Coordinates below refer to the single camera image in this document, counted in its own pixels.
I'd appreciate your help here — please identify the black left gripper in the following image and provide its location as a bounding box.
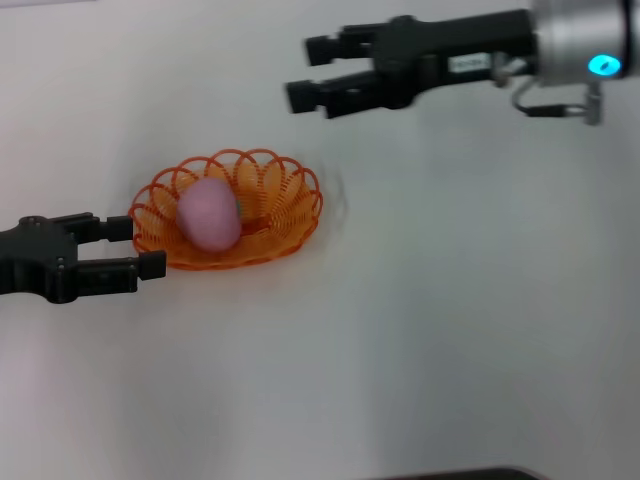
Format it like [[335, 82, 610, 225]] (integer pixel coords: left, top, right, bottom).
[[0, 211, 168, 306]]

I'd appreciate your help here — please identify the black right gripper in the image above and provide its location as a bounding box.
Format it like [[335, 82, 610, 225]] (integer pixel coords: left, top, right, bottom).
[[285, 8, 540, 120]]

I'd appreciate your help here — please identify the pink peach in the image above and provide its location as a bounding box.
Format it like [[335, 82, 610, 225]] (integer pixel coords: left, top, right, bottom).
[[175, 178, 241, 252]]

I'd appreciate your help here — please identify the orange plastic wire basket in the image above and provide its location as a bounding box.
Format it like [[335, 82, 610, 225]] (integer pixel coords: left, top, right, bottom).
[[128, 147, 325, 272]]

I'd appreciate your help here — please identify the black robot chest cover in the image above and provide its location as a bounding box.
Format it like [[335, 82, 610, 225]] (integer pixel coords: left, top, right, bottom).
[[368, 465, 542, 480]]

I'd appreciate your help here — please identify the black wrist cable with plug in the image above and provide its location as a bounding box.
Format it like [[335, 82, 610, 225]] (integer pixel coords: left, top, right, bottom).
[[509, 75, 605, 127]]

